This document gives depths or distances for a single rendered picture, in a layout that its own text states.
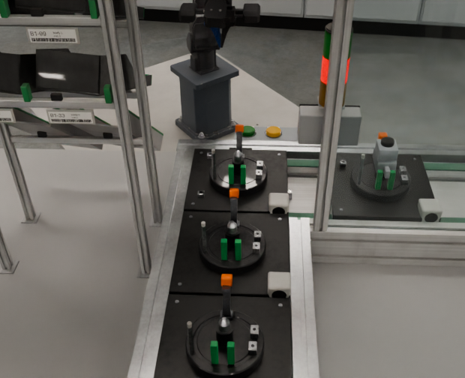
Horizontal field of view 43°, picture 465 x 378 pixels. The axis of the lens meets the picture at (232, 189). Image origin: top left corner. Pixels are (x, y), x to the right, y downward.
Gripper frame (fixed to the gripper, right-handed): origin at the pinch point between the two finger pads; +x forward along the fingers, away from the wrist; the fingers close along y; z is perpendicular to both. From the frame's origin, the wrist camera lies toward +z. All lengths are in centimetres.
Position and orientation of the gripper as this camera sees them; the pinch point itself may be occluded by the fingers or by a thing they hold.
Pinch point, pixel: (220, 33)
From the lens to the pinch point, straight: 146.9
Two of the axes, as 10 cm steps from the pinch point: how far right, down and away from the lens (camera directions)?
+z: -0.6, 6.3, -7.7
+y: 10.0, 0.2, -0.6
